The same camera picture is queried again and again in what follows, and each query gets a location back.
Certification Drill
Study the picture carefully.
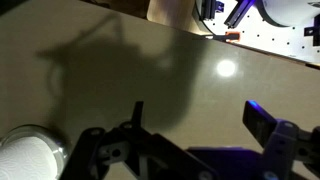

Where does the orange black clamp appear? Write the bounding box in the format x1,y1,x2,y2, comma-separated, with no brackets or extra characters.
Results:
212,30,242,43

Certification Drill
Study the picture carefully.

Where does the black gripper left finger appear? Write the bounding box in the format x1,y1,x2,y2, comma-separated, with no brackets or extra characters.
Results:
61,101,219,180

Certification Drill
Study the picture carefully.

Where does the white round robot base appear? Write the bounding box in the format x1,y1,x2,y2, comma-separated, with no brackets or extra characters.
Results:
260,0,320,28

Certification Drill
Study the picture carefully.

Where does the black mounting bracket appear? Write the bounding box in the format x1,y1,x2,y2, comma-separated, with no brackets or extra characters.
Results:
303,13,320,47

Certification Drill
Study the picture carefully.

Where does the white perforated mounting board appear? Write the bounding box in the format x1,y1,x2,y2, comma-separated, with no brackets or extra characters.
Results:
196,0,320,64

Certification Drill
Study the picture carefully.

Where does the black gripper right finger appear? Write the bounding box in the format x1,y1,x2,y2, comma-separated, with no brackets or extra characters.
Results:
242,99,320,180

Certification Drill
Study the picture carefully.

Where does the black aluminium corner bracket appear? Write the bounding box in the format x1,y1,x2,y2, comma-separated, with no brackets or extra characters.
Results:
199,0,225,22

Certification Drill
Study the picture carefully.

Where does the white paper towel roll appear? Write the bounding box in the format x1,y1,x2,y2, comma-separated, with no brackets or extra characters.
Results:
0,135,56,180

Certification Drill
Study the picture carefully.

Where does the black aluminium extrusion bar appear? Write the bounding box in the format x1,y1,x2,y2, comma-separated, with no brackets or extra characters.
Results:
223,0,257,30

